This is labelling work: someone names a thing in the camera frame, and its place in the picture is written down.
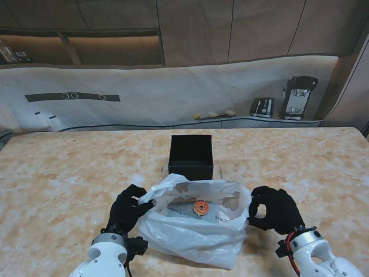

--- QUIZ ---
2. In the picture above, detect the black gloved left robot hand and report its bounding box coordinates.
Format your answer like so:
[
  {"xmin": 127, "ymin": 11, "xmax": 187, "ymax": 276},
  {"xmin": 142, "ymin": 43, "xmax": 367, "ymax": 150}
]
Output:
[{"xmin": 108, "ymin": 184, "xmax": 158, "ymax": 234}]

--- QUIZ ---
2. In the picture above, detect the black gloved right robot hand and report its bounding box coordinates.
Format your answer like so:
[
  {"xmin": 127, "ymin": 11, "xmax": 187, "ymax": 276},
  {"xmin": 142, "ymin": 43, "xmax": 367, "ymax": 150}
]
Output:
[{"xmin": 247, "ymin": 185, "xmax": 306, "ymax": 236}]

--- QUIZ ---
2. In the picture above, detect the white printed plastic bag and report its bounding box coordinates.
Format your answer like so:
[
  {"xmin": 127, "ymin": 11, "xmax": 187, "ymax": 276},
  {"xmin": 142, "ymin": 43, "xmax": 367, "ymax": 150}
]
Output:
[{"xmin": 137, "ymin": 173, "xmax": 251, "ymax": 271}]

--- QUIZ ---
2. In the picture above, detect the orange frosted mini donut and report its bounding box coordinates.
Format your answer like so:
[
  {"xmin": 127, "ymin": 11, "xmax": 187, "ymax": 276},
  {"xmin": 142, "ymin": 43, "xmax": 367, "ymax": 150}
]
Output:
[{"xmin": 192, "ymin": 200, "xmax": 210, "ymax": 216}]

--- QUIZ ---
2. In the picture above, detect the open black gift box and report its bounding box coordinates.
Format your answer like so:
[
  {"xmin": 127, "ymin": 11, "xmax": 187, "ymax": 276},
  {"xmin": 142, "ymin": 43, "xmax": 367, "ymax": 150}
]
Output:
[{"xmin": 168, "ymin": 134, "xmax": 214, "ymax": 181}]

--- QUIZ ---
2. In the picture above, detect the grey kitchen counter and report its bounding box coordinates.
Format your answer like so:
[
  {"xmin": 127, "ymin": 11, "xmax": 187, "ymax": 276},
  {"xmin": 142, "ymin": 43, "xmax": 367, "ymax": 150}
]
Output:
[{"xmin": 57, "ymin": 114, "xmax": 323, "ymax": 132}]

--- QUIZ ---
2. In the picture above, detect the dark cutting board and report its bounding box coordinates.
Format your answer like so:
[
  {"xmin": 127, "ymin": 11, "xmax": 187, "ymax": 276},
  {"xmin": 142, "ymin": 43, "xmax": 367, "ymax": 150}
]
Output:
[{"xmin": 198, "ymin": 114, "xmax": 236, "ymax": 120}]

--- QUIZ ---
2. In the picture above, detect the black silver coffee machine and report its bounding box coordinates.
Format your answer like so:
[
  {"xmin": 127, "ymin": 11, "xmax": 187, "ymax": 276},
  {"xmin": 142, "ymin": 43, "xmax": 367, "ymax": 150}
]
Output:
[{"xmin": 278, "ymin": 75, "xmax": 318, "ymax": 121}]

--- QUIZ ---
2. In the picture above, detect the small black shelf item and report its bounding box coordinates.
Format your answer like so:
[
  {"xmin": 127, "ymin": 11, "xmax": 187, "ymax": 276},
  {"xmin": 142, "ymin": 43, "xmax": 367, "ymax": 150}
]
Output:
[{"xmin": 13, "ymin": 51, "xmax": 33, "ymax": 63}]

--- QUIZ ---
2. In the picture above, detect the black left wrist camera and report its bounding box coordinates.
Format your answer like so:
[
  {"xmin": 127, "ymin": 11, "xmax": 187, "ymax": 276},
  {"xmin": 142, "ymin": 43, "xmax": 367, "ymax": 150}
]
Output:
[{"xmin": 126, "ymin": 236, "xmax": 149, "ymax": 260}]

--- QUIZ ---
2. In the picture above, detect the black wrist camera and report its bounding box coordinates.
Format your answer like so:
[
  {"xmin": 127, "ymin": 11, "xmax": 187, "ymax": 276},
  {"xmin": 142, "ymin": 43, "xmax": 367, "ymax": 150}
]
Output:
[
  {"xmin": 126, "ymin": 236, "xmax": 149, "ymax": 260},
  {"xmin": 275, "ymin": 241, "xmax": 291, "ymax": 259}
]

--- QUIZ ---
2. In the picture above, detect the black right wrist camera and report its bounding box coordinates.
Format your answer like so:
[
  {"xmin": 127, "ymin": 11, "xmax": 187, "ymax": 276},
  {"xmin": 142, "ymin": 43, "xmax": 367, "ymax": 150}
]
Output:
[{"xmin": 275, "ymin": 241, "xmax": 291, "ymax": 259}]

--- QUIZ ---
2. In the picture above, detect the red right wrist cable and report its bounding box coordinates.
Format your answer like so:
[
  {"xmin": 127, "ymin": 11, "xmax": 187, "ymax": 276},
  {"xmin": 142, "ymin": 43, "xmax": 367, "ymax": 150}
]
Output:
[{"xmin": 284, "ymin": 230, "xmax": 300, "ymax": 275}]

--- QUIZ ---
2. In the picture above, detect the dark wall strip with rings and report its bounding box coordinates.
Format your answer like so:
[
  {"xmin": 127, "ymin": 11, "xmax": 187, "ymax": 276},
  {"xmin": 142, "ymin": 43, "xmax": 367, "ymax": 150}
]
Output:
[{"xmin": 24, "ymin": 92, "xmax": 121, "ymax": 103}]

